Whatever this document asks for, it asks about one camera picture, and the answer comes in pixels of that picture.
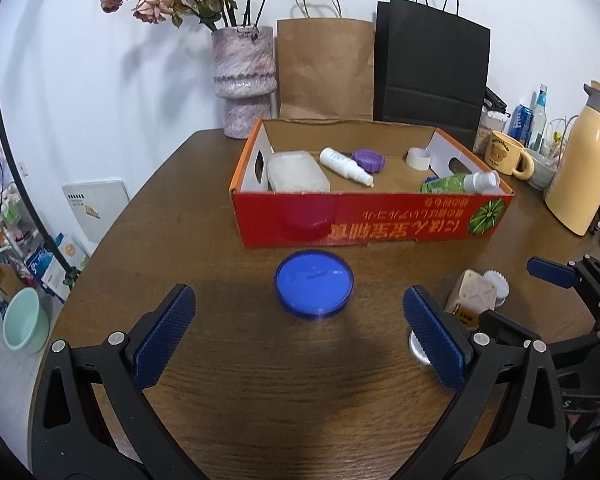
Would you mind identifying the green bottle with white cap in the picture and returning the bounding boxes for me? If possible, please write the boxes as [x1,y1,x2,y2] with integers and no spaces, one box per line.
[419,170,502,195]

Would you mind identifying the purple ridged cap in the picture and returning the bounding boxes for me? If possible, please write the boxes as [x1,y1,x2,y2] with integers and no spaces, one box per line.
[352,149,387,174]

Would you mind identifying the mint green basin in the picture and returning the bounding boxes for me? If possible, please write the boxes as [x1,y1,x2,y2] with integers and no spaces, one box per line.
[2,287,51,356]

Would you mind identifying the grey ceramic cup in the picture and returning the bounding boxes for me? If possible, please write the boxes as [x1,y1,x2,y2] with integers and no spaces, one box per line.
[522,148,561,191]

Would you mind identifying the white and blue carton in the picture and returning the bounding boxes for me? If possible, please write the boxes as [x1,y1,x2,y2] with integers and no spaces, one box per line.
[25,245,88,301]

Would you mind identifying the pink marbled vase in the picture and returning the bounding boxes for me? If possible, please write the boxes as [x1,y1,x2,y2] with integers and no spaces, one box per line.
[211,25,277,139]

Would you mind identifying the red cardboard box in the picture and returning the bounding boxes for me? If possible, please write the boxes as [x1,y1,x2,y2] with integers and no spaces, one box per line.
[229,119,515,249]

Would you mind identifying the white tape roll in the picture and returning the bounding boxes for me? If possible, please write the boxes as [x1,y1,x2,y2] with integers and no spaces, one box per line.
[406,147,433,171]

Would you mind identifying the translucent white lidded container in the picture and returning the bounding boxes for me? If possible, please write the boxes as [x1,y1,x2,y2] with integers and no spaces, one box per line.
[266,151,332,193]

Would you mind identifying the cream thermos jug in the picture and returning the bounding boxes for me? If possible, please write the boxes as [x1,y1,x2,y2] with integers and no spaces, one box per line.
[544,80,600,237]

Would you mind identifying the blue round lid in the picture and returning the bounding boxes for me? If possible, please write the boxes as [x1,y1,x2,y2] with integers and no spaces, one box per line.
[274,250,355,319]

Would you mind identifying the white spray bottle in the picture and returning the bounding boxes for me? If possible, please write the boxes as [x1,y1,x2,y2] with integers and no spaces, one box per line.
[319,147,376,189]

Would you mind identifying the wire basket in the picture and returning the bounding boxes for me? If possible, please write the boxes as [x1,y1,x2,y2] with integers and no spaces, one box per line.
[542,116,578,158]

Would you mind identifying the small brown carton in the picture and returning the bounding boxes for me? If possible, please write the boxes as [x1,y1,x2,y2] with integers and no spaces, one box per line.
[0,264,26,297]

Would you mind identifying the small beige box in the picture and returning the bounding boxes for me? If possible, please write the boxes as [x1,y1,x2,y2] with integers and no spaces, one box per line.
[444,269,498,323]

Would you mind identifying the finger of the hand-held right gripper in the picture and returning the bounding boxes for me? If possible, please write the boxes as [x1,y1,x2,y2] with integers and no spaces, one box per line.
[527,255,600,313]
[550,327,600,366]

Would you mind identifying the blue drink can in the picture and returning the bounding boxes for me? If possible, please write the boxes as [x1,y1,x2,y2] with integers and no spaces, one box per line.
[509,104,535,147]

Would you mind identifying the flat white box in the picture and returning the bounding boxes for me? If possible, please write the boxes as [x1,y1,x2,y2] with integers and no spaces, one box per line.
[61,177,131,244]

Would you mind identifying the black paper bag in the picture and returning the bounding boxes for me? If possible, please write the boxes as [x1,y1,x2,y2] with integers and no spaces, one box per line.
[373,0,492,151]

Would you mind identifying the white ribbed cap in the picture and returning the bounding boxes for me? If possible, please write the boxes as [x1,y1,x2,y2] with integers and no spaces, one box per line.
[482,270,511,307]

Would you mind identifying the cluttered storage shelf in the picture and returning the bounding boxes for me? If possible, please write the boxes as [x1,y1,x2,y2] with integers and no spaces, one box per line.
[0,180,46,281]

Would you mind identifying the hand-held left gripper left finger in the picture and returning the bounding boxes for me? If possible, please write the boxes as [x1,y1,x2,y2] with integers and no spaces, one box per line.
[31,283,201,480]

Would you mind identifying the yellow bear mug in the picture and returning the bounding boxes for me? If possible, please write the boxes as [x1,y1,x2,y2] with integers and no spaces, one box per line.
[485,131,536,177]

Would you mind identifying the black light stand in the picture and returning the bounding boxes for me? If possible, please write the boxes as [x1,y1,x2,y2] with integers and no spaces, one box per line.
[0,5,81,306]

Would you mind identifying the clear jar with black lid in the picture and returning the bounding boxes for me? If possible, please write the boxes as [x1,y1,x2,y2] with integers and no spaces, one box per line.
[472,87,510,155]

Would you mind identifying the silver metal cap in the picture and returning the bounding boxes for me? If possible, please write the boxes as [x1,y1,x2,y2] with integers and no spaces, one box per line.
[408,332,433,366]

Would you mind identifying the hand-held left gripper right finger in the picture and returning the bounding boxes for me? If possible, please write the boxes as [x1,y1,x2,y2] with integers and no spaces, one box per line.
[395,285,568,480]

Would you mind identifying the brown paper bag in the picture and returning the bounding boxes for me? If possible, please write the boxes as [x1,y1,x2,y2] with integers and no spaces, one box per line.
[276,0,376,122]

